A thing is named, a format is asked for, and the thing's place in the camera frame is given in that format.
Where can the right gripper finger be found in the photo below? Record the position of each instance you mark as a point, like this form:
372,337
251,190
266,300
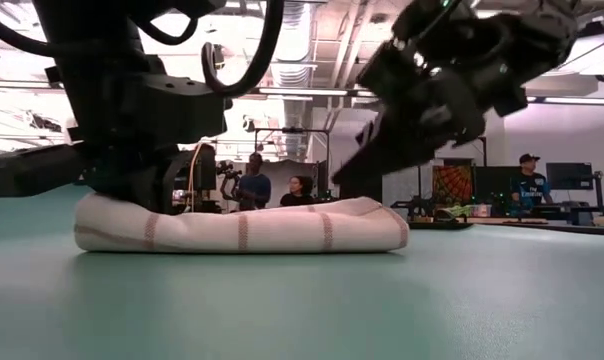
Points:
392,150

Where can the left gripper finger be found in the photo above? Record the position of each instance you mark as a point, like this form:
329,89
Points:
127,187

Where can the white towel with red grid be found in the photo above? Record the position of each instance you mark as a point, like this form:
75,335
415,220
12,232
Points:
262,230

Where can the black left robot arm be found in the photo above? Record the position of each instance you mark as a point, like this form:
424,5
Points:
82,30

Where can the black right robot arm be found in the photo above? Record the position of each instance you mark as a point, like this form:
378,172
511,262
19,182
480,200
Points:
532,35

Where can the black cabinet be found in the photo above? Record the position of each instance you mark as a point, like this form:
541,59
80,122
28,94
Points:
362,192

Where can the orange patterned screen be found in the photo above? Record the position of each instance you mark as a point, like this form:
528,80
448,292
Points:
452,185

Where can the black monitor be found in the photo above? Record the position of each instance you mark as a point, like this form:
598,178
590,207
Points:
569,176
492,182
207,170

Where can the ceiling light strip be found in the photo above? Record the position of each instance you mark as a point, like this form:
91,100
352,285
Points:
307,92

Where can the person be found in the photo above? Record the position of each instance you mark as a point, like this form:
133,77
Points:
256,192
531,192
297,197

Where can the grey backdrop cloth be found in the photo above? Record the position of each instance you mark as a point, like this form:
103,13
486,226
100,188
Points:
287,167

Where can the wooden workbench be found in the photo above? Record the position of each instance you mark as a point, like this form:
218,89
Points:
507,220

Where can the green table mat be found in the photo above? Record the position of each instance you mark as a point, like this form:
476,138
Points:
302,310

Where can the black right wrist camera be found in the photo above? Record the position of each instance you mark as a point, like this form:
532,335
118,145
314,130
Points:
387,70

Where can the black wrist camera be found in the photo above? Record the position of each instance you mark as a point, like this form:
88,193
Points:
387,70
182,110

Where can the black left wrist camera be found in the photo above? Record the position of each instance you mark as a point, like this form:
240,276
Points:
182,110

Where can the black metal rig frame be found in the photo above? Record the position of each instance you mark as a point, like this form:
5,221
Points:
292,130

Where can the silver ventilation duct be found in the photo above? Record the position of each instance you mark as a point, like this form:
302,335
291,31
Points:
297,55

